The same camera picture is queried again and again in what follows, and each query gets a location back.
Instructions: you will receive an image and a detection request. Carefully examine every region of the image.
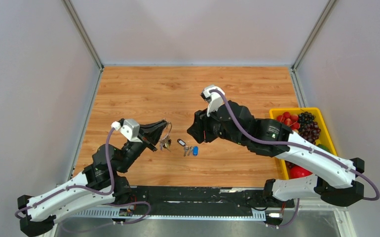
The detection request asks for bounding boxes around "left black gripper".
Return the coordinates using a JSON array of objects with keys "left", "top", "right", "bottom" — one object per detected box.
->
[{"left": 117, "top": 120, "right": 168, "bottom": 173}]

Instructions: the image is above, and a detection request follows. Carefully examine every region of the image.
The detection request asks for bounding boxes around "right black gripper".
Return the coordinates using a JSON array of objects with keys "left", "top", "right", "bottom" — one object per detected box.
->
[{"left": 187, "top": 102, "right": 247, "bottom": 147}]

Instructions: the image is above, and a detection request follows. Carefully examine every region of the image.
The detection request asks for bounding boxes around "keyring with key bunch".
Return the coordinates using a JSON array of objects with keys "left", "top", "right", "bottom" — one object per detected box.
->
[{"left": 159, "top": 121, "right": 173, "bottom": 152}]

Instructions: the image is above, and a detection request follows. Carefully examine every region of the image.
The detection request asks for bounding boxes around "key with blue tag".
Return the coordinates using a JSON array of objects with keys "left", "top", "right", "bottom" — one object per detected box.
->
[{"left": 187, "top": 146, "right": 198, "bottom": 156}]

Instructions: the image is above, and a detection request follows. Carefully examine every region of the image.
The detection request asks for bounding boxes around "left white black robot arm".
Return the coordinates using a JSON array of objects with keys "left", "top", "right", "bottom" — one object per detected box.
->
[{"left": 15, "top": 119, "right": 172, "bottom": 237}]

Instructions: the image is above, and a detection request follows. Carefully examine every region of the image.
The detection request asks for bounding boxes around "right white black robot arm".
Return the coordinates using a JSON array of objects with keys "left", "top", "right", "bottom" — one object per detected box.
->
[{"left": 187, "top": 101, "right": 364, "bottom": 207}]

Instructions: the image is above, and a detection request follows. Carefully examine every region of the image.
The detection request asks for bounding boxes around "key with black tag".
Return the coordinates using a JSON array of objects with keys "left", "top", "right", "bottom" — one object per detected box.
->
[{"left": 177, "top": 139, "right": 190, "bottom": 156}]

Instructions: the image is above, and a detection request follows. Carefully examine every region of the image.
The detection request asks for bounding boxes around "red cherries bunch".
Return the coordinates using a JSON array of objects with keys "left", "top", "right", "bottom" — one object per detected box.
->
[{"left": 276, "top": 112, "right": 301, "bottom": 133}]

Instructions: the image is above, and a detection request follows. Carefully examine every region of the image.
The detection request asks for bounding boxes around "red apple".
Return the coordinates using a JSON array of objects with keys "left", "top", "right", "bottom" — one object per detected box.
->
[{"left": 289, "top": 165, "right": 312, "bottom": 179}]

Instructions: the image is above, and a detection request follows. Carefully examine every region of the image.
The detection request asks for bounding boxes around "dark purple grapes bunch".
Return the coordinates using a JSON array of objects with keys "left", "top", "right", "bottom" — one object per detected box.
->
[{"left": 298, "top": 112, "right": 321, "bottom": 145}]

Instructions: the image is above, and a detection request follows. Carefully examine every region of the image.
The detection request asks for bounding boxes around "yellow plastic tray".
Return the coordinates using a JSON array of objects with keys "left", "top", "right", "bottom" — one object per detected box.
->
[{"left": 268, "top": 107, "right": 340, "bottom": 181}]

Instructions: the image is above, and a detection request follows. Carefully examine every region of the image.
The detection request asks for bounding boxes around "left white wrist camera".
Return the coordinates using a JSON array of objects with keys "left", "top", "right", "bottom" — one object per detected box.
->
[{"left": 111, "top": 118, "right": 143, "bottom": 143}]

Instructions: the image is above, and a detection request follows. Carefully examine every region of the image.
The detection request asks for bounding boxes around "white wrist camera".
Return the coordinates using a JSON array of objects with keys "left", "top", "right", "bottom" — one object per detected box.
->
[
  {"left": 200, "top": 85, "right": 225, "bottom": 117},
  {"left": 111, "top": 118, "right": 143, "bottom": 143}
]

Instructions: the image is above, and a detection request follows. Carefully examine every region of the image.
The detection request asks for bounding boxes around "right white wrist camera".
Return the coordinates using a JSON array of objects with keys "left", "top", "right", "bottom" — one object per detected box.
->
[{"left": 200, "top": 85, "right": 225, "bottom": 117}]

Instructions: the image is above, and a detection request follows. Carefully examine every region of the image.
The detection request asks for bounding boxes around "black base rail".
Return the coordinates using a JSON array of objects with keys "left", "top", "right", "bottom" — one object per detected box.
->
[{"left": 123, "top": 186, "right": 295, "bottom": 218}]

